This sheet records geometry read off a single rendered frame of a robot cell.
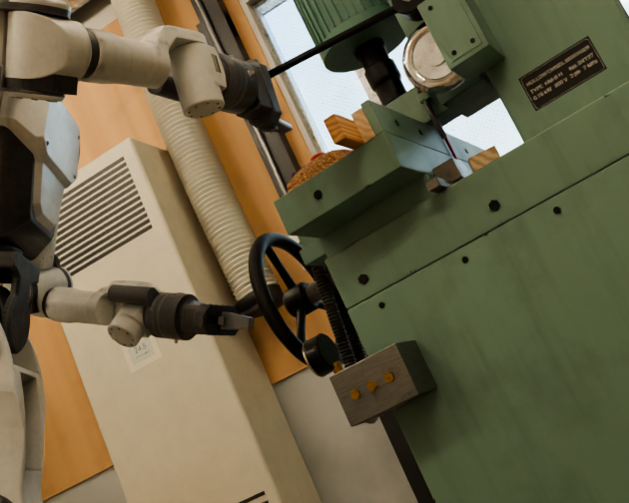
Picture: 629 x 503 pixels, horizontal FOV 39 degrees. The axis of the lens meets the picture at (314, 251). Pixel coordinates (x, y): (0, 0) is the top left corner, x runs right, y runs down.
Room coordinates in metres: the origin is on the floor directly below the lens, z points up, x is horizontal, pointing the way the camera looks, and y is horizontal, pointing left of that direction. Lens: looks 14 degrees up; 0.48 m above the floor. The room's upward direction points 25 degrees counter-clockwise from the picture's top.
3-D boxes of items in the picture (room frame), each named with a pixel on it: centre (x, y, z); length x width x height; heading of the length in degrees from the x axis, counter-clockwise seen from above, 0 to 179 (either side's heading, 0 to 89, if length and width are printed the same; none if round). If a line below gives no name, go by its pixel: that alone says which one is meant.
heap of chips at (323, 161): (1.31, -0.07, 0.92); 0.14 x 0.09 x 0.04; 66
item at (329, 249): (1.52, -0.19, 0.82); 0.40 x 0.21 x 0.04; 156
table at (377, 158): (1.54, -0.15, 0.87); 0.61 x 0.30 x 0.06; 156
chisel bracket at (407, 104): (1.49, -0.26, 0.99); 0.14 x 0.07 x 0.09; 66
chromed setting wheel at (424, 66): (1.33, -0.31, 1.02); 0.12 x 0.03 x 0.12; 66
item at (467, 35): (1.28, -0.35, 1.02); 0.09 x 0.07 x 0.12; 156
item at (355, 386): (1.32, -0.01, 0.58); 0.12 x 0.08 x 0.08; 66
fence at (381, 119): (1.48, -0.28, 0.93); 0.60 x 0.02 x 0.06; 156
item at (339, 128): (1.42, -0.21, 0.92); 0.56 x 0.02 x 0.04; 156
